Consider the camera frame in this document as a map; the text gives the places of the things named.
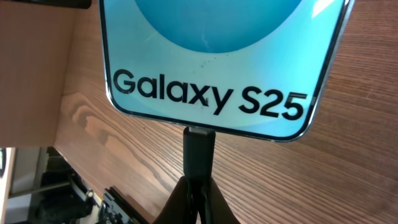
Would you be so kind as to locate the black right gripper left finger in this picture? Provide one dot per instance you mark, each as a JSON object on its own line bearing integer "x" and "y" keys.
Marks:
{"x": 175, "y": 209}

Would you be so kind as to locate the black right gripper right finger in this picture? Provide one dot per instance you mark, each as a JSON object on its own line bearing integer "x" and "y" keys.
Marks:
{"x": 221, "y": 212}

